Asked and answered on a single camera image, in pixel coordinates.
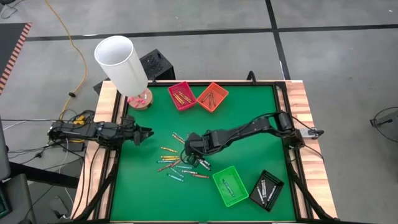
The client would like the black floor beam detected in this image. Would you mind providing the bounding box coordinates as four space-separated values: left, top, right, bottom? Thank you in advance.
8 161 80 190

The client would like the green plastic basket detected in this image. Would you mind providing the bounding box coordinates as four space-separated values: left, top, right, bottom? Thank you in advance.
212 165 249 208

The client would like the black mat orange striped edge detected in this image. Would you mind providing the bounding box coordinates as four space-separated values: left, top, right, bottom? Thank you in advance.
0 22 33 95

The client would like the black aluminium table frame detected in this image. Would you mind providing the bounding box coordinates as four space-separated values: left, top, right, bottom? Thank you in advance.
73 70 340 224

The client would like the black round floor stand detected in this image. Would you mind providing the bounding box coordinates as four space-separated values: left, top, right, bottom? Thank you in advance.
369 106 398 159

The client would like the yellow extension cable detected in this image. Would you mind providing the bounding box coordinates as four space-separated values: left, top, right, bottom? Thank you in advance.
43 0 88 118

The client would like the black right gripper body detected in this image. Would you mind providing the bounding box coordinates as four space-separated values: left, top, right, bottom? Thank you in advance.
183 132 218 156

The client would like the black plastic basket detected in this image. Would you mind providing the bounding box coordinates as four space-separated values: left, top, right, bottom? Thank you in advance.
248 169 285 213

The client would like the pink plastic basket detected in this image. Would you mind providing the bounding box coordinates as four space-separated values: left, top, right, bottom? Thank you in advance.
167 81 198 112

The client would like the black curved bracket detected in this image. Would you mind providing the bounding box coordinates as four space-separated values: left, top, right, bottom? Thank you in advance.
246 70 258 85

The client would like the light wooden side board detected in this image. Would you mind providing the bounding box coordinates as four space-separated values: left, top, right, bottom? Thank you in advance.
276 80 338 219
70 80 125 220

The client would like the black cable bundle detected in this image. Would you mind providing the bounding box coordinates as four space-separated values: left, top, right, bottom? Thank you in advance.
6 136 88 166

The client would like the orange plastic basket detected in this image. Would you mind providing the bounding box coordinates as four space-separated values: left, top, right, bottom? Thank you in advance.
197 82 229 113

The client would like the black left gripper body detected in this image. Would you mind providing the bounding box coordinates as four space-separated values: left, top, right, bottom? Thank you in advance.
119 114 144 147

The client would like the black perforated box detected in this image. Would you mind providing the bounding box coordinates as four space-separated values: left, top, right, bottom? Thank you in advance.
139 48 176 83

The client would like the black floor cable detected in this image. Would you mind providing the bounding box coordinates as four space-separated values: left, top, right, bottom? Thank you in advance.
0 2 19 20

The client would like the white shade table lamp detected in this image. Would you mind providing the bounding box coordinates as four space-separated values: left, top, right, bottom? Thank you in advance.
94 35 154 111

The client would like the grey equipment cabinet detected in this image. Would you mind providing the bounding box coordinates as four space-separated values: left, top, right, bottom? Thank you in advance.
0 116 37 224

